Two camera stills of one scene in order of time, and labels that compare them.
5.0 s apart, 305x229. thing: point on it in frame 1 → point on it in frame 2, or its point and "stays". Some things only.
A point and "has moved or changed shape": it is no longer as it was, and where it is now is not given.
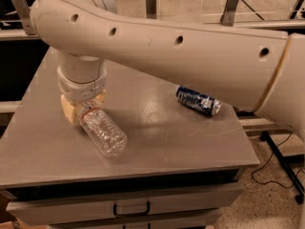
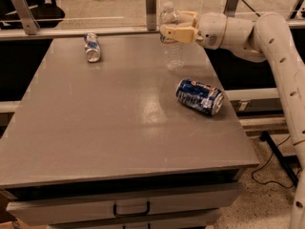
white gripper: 83,89 → 212,30
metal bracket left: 23,10 stays
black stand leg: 299,197 stays
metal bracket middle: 151,3 stays
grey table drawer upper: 20,213 stays
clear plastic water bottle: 100,130 has moved or changed shape
